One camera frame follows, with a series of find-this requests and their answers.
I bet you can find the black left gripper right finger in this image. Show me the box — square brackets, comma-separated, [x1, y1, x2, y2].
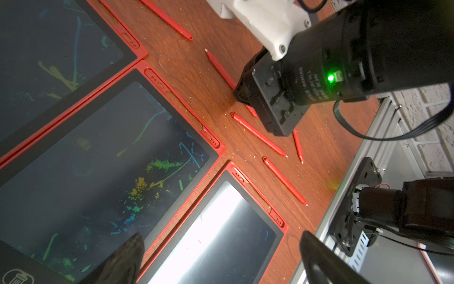
[299, 231, 368, 284]

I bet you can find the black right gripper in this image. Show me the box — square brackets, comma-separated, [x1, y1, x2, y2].
[234, 46, 341, 136]

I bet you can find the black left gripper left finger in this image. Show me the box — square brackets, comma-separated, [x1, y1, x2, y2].
[79, 233, 144, 284]

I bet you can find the red stylus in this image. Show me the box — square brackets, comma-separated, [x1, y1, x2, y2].
[231, 112, 288, 157]
[141, 0, 193, 41]
[262, 157, 308, 206]
[205, 49, 259, 118]
[292, 129, 304, 164]

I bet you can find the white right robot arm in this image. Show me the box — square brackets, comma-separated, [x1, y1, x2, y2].
[210, 1, 454, 136]

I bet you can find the red tablet front right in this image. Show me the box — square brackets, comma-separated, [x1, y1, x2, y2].
[138, 161, 289, 284]

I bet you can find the red tablet with green scribbles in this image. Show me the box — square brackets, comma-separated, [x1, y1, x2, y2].
[1, 60, 225, 284]

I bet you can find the red tablet far right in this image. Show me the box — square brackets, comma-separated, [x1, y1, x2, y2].
[1, 1, 148, 165]

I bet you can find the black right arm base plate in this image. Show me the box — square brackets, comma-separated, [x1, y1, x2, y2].
[329, 157, 382, 257]

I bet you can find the aluminium front rail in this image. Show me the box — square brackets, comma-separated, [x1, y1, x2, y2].
[288, 96, 426, 284]

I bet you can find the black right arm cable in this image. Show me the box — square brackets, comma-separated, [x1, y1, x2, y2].
[332, 83, 454, 142]

